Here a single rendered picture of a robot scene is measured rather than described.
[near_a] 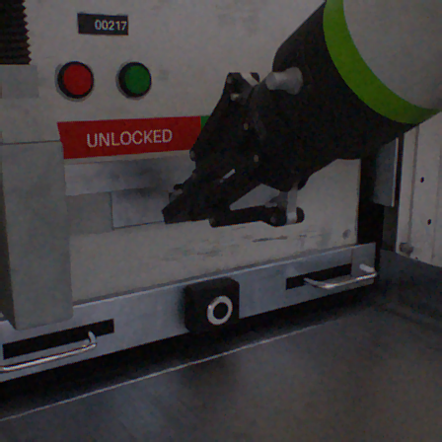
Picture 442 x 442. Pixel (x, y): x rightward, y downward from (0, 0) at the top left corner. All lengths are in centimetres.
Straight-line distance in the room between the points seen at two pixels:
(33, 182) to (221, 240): 28
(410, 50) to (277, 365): 42
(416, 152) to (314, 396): 36
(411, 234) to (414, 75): 54
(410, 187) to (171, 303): 36
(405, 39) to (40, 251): 30
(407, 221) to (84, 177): 45
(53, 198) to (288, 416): 28
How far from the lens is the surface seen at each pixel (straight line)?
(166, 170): 58
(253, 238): 71
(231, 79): 47
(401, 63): 32
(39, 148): 46
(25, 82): 47
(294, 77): 35
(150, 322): 65
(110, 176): 56
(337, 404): 59
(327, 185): 77
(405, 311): 81
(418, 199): 83
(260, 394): 60
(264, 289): 72
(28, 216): 46
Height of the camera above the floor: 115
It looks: 14 degrees down
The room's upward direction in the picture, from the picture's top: straight up
